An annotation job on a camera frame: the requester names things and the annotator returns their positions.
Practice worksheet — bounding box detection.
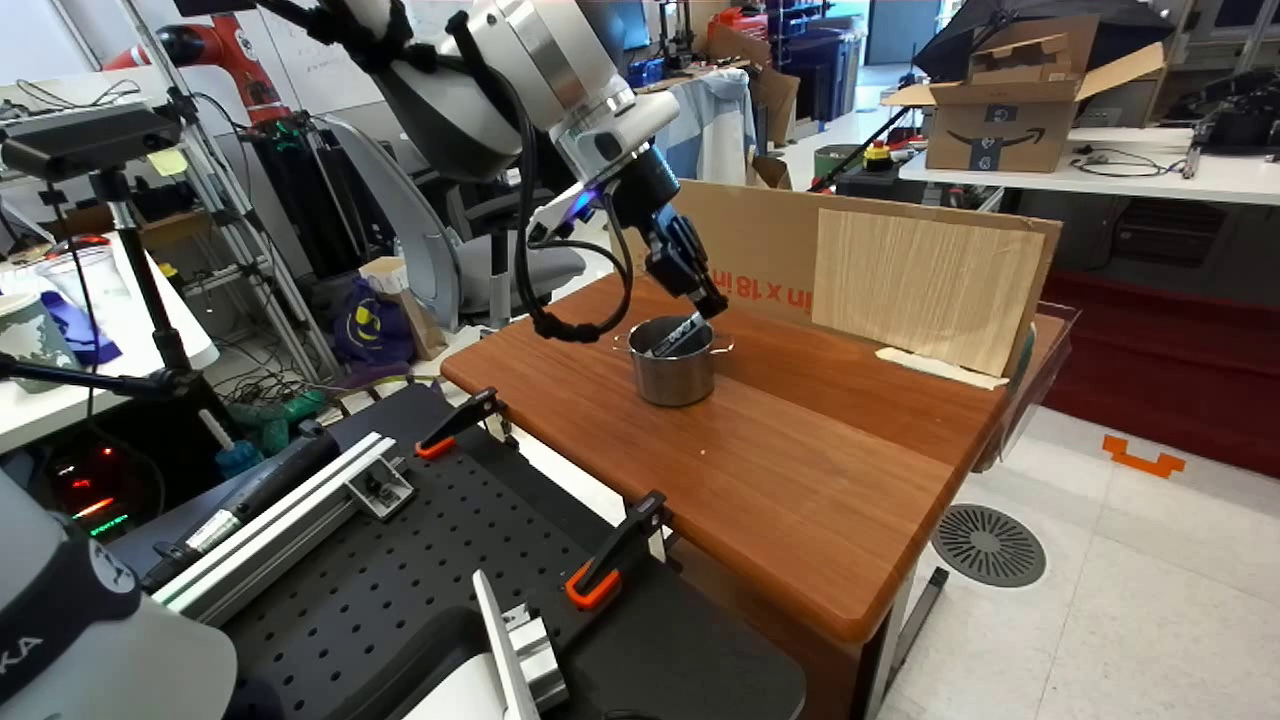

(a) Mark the Franka gripper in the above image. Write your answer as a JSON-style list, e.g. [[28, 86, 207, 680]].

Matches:
[[604, 139, 733, 333]]

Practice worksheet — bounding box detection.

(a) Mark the small silver metal pot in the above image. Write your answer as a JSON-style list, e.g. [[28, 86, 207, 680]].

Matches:
[[620, 311, 738, 412]]

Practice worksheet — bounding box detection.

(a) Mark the light blue jacket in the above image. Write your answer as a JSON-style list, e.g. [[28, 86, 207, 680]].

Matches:
[[663, 66, 758, 189]]

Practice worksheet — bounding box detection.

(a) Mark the black equipment box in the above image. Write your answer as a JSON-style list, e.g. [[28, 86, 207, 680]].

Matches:
[[812, 135, 925, 203]]

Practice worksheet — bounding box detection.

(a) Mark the light corrugated cardboard sheet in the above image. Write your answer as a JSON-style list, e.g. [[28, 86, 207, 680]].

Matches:
[[809, 203, 1052, 380]]

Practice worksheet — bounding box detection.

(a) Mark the grey office chair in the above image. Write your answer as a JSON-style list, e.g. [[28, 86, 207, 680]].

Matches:
[[311, 117, 590, 333]]

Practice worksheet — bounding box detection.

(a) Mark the black orange bar clamp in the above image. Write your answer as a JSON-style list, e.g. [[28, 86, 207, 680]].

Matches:
[[410, 389, 514, 470], [559, 489, 677, 615]]

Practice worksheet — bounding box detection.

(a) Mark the dark computer monitor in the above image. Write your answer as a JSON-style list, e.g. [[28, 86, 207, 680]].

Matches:
[[582, 0, 655, 60]]

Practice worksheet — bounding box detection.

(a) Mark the purple bag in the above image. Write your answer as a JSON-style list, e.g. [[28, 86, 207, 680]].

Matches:
[[325, 273, 421, 377]]

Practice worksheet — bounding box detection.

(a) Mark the open Amazon cardboard box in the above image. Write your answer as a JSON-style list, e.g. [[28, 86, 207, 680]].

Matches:
[[878, 11, 1170, 177]]

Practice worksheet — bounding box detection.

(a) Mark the black perforated breadboard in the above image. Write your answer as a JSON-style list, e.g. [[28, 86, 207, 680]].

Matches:
[[102, 380, 812, 720]]

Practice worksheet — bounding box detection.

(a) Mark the green plastic tool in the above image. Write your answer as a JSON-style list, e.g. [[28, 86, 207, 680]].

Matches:
[[214, 385, 331, 482]]

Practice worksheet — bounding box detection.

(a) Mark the white side table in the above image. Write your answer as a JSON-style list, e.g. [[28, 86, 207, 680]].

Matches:
[[894, 126, 1280, 211]]

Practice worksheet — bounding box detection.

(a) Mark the black equipment on table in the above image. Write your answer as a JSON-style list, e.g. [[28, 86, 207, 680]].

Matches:
[[1183, 76, 1280, 166]]

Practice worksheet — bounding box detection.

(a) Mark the blue plastic object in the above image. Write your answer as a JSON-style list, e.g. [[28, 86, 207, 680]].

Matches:
[[34, 287, 122, 374]]

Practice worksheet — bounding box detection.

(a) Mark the black controller with lights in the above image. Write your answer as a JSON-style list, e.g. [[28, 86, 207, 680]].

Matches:
[[22, 434, 170, 544]]

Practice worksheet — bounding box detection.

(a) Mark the white work desk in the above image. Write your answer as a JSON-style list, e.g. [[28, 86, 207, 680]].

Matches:
[[0, 231, 225, 455]]

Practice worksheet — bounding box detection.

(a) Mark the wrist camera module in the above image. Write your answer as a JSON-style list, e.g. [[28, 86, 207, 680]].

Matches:
[[525, 170, 622, 247]]

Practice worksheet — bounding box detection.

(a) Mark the grey table leg frame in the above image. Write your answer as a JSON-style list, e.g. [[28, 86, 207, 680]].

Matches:
[[864, 563, 953, 720]]

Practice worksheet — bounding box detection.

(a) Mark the aluminium extrusion rail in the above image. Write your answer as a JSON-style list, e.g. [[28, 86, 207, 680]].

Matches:
[[467, 570, 571, 720]]

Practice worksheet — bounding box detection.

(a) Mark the metal wire shelf rack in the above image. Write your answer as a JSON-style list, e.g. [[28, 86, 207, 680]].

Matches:
[[122, 0, 344, 403]]

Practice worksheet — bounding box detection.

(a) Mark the aluminium rail with end plate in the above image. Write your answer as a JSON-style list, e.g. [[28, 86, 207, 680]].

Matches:
[[149, 430, 416, 624]]

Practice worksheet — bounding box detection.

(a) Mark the black camera tripod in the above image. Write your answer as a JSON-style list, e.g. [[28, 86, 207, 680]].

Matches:
[[0, 166, 245, 455]]

